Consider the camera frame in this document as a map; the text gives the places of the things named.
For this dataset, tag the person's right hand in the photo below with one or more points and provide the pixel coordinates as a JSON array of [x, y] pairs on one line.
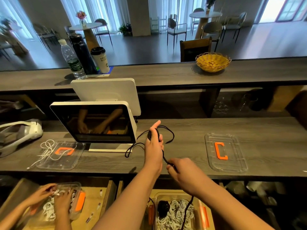
[[189, 175]]

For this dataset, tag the person's left hand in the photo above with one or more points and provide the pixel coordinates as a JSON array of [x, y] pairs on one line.
[[153, 153]]

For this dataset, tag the clear container drawer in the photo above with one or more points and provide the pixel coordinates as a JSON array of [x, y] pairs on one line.
[[204, 218], [79, 201]]

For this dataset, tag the person's right forearm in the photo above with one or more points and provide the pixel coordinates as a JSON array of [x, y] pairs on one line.
[[235, 210]]

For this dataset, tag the person's left forearm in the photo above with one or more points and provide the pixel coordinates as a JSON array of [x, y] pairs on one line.
[[129, 203]]

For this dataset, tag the wooden drawer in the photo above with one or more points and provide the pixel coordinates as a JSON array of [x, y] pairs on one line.
[[129, 198], [103, 203]]

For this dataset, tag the pile of white containers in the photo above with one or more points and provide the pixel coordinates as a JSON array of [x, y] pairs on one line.
[[249, 189]]

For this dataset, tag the white touchscreen monitor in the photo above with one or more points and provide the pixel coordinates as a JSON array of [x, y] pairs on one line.
[[91, 122]]

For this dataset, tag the white customer display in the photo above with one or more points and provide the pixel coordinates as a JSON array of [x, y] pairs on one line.
[[105, 95]]

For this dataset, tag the grey wooden bar counter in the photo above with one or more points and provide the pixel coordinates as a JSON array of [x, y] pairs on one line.
[[158, 75]]

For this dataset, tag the small white connector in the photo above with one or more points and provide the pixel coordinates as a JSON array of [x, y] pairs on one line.
[[89, 218]]

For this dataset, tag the blue white notebook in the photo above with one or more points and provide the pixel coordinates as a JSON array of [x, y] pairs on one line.
[[109, 70]]

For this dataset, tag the white paper coffee cup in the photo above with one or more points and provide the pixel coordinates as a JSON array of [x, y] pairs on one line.
[[100, 59]]

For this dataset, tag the yellow woven basket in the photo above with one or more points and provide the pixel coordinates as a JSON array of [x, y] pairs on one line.
[[213, 63]]

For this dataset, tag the brown wooden chair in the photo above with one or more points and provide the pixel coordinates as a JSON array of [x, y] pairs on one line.
[[195, 49]]

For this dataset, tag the black thermos bottle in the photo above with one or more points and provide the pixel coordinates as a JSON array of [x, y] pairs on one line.
[[84, 54]]

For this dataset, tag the clear plastic water bottle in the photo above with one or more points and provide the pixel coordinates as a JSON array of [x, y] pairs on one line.
[[73, 62]]

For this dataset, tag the white headset device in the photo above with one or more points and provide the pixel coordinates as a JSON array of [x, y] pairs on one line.
[[33, 129]]

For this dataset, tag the flat cardboard sheet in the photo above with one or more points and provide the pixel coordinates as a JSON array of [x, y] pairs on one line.
[[287, 98]]

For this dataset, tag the black metal chair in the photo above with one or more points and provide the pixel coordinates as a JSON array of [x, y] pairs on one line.
[[103, 28], [176, 28], [212, 30]]

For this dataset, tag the green potted plant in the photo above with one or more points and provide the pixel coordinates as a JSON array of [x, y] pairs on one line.
[[124, 29]]

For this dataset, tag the round wooden table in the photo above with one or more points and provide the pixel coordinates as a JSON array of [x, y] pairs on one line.
[[205, 14], [86, 27]]

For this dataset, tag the pink flower vase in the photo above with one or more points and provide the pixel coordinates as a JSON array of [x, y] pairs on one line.
[[81, 16]]

